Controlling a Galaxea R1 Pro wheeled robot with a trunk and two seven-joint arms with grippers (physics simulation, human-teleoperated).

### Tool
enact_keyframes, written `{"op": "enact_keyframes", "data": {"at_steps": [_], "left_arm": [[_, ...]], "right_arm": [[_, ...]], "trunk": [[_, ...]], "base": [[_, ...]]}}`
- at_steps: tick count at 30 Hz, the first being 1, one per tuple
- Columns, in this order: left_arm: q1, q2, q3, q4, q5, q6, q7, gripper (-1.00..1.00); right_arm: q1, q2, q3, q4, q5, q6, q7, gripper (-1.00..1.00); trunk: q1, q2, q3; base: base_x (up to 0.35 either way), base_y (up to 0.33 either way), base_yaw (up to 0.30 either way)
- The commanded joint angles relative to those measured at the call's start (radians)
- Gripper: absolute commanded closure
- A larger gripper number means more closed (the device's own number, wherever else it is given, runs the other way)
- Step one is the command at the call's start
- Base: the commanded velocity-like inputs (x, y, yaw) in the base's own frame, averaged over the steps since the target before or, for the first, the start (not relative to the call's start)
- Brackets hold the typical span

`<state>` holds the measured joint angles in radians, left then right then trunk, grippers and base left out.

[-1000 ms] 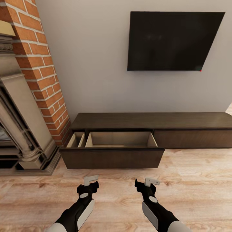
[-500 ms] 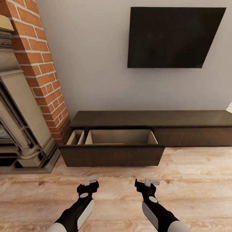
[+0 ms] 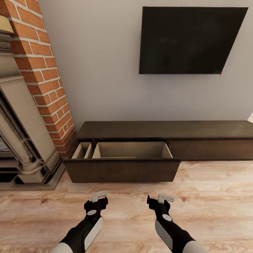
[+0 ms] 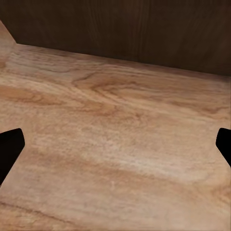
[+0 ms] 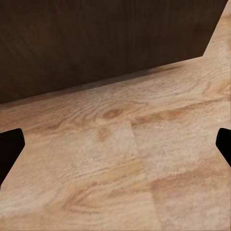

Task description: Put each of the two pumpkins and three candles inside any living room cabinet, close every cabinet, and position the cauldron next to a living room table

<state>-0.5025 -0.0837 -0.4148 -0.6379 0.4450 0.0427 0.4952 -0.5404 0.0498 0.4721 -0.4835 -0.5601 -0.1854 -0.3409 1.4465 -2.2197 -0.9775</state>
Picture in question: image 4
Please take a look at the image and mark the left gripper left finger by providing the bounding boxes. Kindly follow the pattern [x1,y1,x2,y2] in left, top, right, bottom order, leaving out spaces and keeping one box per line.
[0,128,25,186]

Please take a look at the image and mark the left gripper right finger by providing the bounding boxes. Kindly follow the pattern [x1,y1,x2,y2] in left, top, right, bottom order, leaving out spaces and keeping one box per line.
[216,128,231,166]

